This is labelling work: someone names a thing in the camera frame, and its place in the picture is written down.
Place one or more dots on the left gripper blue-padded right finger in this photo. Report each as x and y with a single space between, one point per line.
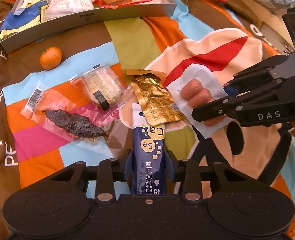
189 173

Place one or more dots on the gold foil pouch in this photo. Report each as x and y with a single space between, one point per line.
156 102

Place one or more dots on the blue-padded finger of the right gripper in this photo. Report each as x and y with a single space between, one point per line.
228 104
254 77

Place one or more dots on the white translucent snack bag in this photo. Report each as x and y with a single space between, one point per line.
60 8

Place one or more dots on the wooden bed frame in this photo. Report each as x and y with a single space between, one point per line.
264 24

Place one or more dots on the small orange mandarin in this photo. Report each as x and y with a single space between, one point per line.
50 58

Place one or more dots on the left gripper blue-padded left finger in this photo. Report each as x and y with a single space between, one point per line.
111 171

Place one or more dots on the yellow snack bar packet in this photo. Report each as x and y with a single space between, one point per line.
43 9

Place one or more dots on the red dried meat snack packet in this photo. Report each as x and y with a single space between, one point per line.
114 4

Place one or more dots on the packaged sausages white wrapper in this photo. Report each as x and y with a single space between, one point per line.
193 86

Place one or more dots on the clear packet pale crackers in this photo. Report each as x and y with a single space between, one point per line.
102 87

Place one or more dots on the grey tray with frog drawing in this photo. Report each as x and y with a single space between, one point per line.
32 20

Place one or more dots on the dark dried fish packet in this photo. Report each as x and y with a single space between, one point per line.
88 124

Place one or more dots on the blue calcium tablet sachet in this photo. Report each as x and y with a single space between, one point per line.
148 155

